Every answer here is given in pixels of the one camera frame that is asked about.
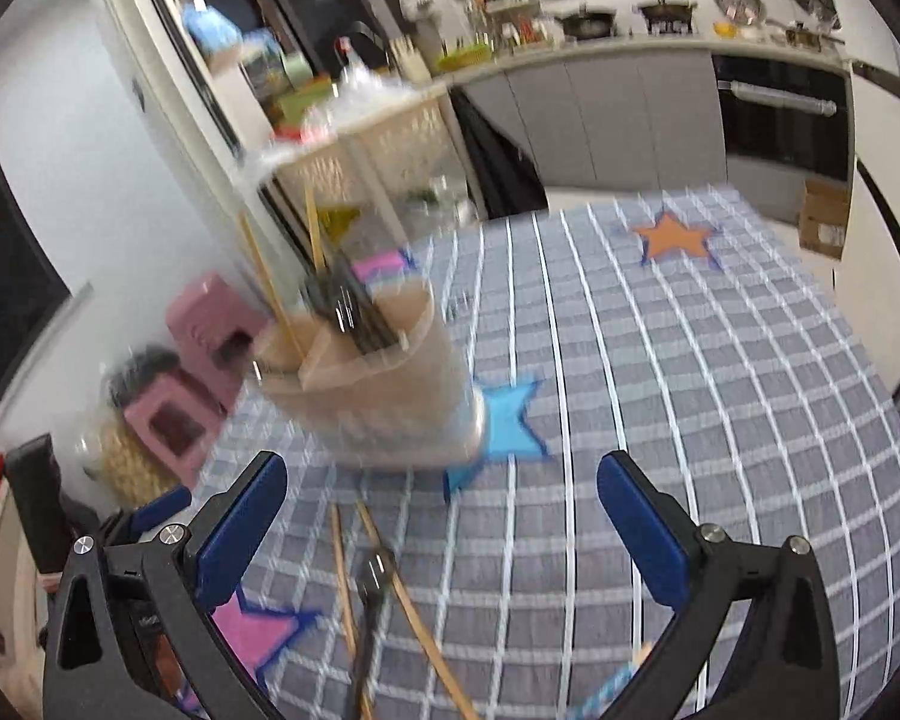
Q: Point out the beige utensil holder caddy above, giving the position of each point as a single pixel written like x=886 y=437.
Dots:
x=413 y=405

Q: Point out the black handled steel spoon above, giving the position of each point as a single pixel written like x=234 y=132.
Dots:
x=373 y=582
x=356 y=313

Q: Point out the black handled slotted spoon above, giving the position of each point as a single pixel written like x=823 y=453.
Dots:
x=316 y=295

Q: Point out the black pot on stove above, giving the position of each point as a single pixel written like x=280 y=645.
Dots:
x=665 y=18

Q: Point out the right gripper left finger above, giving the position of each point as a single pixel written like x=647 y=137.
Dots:
x=185 y=572

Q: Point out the clear plastic bags on rack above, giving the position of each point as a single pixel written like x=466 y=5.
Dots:
x=317 y=111

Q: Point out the blue patterned bamboo chopstick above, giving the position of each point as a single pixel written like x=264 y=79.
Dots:
x=603 y=696

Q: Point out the yellow patterned bamboo chopstick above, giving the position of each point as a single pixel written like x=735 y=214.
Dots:
x=314 y=230

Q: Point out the plain bamboo chopstick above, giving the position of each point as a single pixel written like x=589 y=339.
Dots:
x=425 y=638
x=356 y=634
x=269 y=288

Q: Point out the short pink plastic stool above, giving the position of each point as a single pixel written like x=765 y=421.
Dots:
x=177 y=422

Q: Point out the cardboard box on floor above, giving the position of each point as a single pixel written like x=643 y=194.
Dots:
x=823 y=220

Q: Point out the beige perforated plastic basket rack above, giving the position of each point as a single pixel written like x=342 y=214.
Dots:
x=396 y=177

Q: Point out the grey checked tablecloth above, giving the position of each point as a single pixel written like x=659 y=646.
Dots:
x=673 y=326

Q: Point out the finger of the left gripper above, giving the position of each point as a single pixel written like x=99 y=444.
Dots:
x=151 y=515

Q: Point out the black built-in oven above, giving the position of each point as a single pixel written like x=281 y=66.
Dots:
x=784 y=125

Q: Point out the tall pink plastic stool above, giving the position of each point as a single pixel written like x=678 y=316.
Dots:
x=213 y=328

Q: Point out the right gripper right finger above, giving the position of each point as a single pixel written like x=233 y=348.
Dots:
x=784 y=664

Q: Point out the black wok on stove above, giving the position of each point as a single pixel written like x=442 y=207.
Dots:
x=584 y=24

